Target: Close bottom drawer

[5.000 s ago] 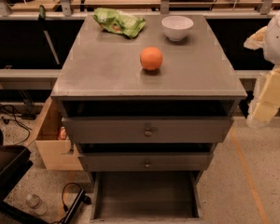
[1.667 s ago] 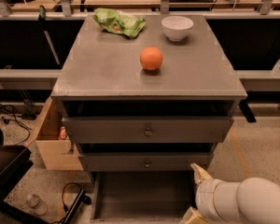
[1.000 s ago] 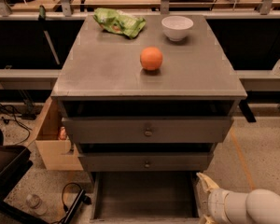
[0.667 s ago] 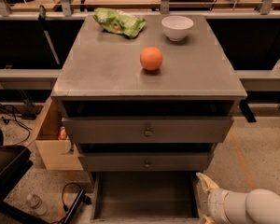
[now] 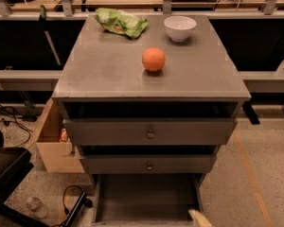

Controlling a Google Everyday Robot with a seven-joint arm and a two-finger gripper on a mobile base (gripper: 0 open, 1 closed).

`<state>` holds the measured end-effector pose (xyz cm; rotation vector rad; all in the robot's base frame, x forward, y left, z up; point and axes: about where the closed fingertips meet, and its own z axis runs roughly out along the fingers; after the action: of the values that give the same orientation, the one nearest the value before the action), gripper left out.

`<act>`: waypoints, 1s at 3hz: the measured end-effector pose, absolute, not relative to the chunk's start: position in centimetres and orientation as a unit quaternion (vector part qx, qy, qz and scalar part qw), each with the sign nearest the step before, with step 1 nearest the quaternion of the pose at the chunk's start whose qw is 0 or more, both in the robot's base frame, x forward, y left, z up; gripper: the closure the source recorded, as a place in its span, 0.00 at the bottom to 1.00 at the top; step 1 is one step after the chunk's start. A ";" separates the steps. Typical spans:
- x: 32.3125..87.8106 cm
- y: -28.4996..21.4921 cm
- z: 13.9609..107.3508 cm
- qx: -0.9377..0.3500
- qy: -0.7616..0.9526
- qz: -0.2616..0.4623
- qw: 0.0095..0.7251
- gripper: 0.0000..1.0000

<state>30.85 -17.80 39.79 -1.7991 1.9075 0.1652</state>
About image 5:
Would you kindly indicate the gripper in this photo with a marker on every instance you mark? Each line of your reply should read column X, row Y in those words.
column 200, row 219

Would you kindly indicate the grey bottom drawer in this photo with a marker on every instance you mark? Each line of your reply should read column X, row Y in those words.
column 162, row 199

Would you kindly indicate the grey drawer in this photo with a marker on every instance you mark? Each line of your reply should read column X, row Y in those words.
column 143, row 164
column 162, row 199
column 134, row 132

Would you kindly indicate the grey drawer cabinet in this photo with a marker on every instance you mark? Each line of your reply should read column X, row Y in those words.
column 104, row 78

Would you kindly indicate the grey middle drawer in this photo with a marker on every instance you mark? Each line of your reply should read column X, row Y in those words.
column 143, row 164

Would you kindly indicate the grey top drawer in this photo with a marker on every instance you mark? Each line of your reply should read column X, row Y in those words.
column 134, row 132

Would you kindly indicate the black power strip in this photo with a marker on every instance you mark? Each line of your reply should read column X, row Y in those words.
column 82, row 201

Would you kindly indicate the wooden box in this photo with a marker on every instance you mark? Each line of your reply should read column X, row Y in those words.
column 58, row 157

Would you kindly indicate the small orange can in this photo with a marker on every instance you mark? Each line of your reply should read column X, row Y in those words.
column 63, row 137

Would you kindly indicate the clear plastic bottle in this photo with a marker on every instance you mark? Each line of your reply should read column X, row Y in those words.
column 36, row 207

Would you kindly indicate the orange fruit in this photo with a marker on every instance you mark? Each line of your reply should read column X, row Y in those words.
column 153, row 59

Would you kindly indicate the white bowl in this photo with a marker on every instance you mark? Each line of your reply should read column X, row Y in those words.
column 179, row 28

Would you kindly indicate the black chair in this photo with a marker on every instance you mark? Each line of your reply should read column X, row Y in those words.
column 14, row 166

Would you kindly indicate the green chip bag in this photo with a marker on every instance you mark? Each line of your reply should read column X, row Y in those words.
column 121, row 22

